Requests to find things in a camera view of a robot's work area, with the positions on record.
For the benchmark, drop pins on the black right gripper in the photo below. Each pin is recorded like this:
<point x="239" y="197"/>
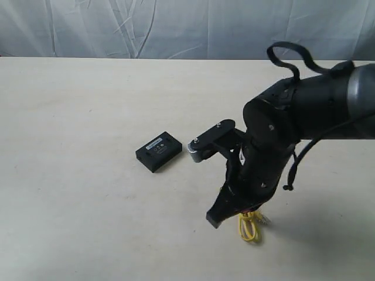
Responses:
<point x="252" y="176"/>

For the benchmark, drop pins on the small black adapter box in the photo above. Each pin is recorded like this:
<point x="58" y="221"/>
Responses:
<point x="159" y="151"/>

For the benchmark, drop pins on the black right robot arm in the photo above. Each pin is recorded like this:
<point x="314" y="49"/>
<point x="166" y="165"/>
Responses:
<point x="285" y="122"/>

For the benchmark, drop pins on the grey wrinkled backdrop cloth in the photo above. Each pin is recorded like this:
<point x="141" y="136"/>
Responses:
<point x="217" y="30"/>

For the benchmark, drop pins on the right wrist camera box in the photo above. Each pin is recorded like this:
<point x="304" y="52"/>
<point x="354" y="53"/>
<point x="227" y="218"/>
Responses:
<point x="223" y="138"/>

